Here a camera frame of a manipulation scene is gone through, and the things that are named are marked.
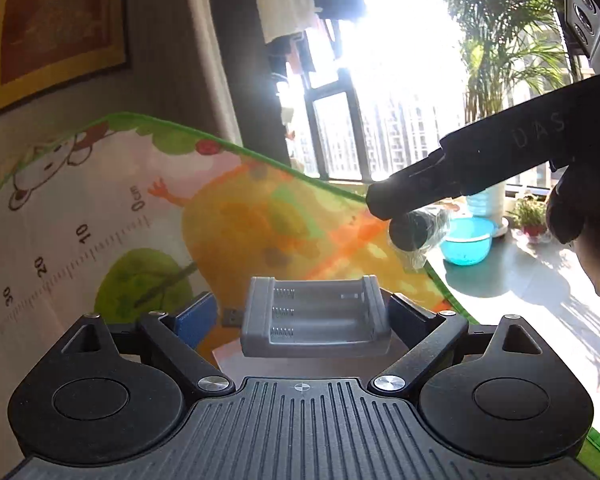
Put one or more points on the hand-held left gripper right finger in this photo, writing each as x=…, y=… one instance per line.
x=405, y=317

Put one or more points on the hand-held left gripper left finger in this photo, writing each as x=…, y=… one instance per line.
x=195, y=320

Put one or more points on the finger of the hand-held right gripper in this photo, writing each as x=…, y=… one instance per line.
x=410, y=190

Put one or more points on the black cylinder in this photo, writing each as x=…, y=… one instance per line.
x=410, y=232

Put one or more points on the grey battery charger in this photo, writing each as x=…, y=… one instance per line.
x=315, y=341

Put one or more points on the person's right hand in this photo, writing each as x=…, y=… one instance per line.
x=590, y=210

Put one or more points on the large water bottle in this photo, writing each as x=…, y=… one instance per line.
x=487, y=202

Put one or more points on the small potted plant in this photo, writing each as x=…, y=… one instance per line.
x=530, y=215

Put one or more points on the blue plastic basin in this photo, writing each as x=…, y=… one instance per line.
x=467, y=247

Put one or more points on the palm plant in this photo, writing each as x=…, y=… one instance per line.
x=500, y=35

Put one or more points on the colourful cartoon play mat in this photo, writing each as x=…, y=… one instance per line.
x=80, y=260

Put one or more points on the black window frame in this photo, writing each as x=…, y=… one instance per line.
x=307, y=135

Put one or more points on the framed wall picture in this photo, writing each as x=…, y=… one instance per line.
x=55, y=20

